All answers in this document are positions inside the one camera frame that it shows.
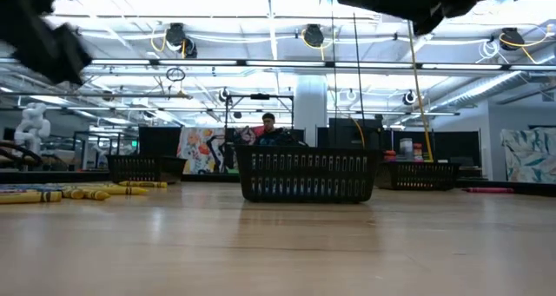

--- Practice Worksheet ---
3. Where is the overhead light bar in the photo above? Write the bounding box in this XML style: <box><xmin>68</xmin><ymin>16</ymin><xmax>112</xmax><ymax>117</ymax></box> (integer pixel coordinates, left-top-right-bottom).
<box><xmin>82</xmin><ymin>57</ymin><xmax>556</xmax><ymax>72</ymax></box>

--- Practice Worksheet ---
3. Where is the thin black hanging cable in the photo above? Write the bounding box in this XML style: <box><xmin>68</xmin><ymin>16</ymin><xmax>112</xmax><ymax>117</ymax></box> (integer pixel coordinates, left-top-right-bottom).
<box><xmin>329</xmin><ymin>1</ymin><xmax>339</xmax><ymax>143</ymax></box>

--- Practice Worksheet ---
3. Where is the blue crayon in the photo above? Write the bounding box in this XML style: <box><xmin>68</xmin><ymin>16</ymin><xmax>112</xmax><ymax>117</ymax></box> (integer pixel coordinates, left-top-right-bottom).
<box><xmin>0</xmin><ymin>183</ymin><xmax>51</xmax><ymax>193</ymax></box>

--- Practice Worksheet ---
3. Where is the yellow hanging cable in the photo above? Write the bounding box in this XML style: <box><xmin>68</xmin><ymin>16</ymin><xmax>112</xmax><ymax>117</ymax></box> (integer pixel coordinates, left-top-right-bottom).
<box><xmin>407</xmin><ymin>20</ymin><xmax>435</xmax><ymax>164</ymax></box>

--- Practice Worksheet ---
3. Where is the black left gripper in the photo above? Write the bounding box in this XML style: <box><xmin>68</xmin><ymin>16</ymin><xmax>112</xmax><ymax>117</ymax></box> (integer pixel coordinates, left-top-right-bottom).
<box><xmin>0</xmin><ymin>8</ymin><xmax>94</xmax><ymax>88</ymax></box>

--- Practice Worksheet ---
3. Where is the clear plastic jar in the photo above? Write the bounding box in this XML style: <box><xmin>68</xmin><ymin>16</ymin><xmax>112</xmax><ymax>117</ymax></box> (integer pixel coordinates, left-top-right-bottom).
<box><xmin>399</xmin><ymin>137</ymin><xmax>414</xmax><ymax>161</ymax></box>

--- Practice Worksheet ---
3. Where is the person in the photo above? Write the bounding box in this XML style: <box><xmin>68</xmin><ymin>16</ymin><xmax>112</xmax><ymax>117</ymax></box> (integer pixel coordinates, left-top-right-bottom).
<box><xmin>253</xmin><ymin>112</ymin><xmax>286</xmax><ymax>146</ymax></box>

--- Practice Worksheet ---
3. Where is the black partition panel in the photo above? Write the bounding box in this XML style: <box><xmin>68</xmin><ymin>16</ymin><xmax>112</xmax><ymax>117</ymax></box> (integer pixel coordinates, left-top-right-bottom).
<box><xmin>138</xmin><ymin>126</ymin><xmax>182</xmax><ymax>158</ymax></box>

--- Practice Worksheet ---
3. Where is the black cabinet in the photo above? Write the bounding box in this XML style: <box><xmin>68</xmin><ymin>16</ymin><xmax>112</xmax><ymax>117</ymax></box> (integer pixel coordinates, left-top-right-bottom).
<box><xmin>316</xmin><ymin>117</ymin><xmax>384</xmax><ymax>146</ymax></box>

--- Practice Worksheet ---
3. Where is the floral patterned cloth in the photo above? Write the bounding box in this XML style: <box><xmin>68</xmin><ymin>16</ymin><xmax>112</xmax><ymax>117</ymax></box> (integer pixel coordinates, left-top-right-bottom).
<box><xmin>176</xmin><ymin>127</ymin><xmax>227</xmax><ymax>175</ymax></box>

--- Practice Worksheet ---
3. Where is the pink crayon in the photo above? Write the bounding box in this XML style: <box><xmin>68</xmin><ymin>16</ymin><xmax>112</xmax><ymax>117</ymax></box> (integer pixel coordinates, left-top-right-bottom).
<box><xmin>461</xmin><ymin>186</ymin><xmax>515</xmax><ymax>195</ymax></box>

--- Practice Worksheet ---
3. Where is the black slotted plastic basket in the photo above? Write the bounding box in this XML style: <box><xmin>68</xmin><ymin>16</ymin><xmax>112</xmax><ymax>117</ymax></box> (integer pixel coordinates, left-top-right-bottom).
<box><xmin>234</xmin><ymin>144</ymin><xmax>382</xmax><ymax>204</ymax></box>
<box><xmin>374</xmin><ymin>160</ymin><xmax>462</xmax><ymax>192</ymax></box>
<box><xmin>106</xmin><ymin>154</ymin><xmax>188</xmax><ymax>185</ymax></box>

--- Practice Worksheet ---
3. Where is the white pillar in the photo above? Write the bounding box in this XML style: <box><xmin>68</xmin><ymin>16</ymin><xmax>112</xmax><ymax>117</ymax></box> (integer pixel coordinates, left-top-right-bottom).
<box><xmin>294</xmin><ymin>73</ymin><xmax>328</xmax><ymax>143</ymax></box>

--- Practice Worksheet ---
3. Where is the black metal frame stand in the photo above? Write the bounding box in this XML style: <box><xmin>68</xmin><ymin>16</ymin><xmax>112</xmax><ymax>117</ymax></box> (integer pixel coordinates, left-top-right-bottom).
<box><xmin>223</xmin><ymin>93</ymin><xmax>295</xmax><ymax>141</ymax></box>

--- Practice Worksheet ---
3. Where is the black ceiling cable reel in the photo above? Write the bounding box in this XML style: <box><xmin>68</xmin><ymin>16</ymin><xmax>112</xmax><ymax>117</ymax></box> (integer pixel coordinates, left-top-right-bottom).
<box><xmin>499</xmin><ymin>26</ymin><xmax>526</xmax><ymax>52</ymax></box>
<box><xmin>164</xmin><ymin>22</ymin><xmax>199</xmax><ymax>60</ymax></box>
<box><xmin>302</xmin><ymin>23</ymin><xmax>326</xmax><ymax>49</ymax></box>

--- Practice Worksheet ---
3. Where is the leaf patterned wall panel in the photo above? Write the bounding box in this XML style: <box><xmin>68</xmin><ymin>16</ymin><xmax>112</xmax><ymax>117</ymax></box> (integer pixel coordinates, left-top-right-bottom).
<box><xmin>500</xmin><ymin>128</ymin><xmax>556</xmax><ymax>184</ymax></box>

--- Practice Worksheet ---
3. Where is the hanging black cable ring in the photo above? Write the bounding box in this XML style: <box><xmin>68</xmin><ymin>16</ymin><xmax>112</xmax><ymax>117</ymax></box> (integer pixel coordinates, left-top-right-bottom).
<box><xmin>165</xmin><ymin>67</ymin><xmax>187</xmax><ymax>83</ymax></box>

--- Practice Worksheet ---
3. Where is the white robot figure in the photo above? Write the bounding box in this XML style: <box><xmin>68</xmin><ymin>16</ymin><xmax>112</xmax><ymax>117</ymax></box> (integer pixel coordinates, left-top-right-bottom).
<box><xmin>12</xmin><ymin>102</ymin><xmax>52</xmax><ymax>159</ymax></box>

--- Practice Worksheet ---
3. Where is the colourful patchwork cloth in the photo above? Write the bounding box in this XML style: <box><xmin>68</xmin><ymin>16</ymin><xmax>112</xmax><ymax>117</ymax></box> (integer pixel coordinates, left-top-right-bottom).
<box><xmin>236</xmin><ymin>125</ymin><xmax>266</xmax><ymax>146</ymax></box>

